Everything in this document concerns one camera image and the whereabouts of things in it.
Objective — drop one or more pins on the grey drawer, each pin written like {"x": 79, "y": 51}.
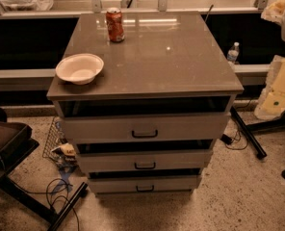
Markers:
{"x": 137, "y": 161}
{"x": 128, "y": 128}
{"x": 145, "y": 185}

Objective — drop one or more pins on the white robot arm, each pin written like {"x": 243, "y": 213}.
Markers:
{"x": 271, "y": 102}

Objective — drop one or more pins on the grey drawer cabinet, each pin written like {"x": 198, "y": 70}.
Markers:
{"x": 168, "y": 64}

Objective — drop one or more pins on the white paper bowl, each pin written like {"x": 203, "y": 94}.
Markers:
{"x": 79, "y": 69}

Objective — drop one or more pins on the orange soda can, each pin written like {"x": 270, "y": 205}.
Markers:
{"x": 114, "y": 24}

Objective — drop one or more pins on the clear plastic water bottle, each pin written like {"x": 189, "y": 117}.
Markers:
{"x": 233, "y": 53}

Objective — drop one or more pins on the dark brown chair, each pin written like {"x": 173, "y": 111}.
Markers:
{"x": 16, "y": 144}

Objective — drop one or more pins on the black stand base right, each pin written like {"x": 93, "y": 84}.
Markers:
{"x": 249, "y": 130}

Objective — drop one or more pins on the black table leg stand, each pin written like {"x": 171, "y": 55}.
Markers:
{"x": 54, "y": 218}

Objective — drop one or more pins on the wire mesh basket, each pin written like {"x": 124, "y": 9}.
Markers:
{"x": 57, "y": 149}

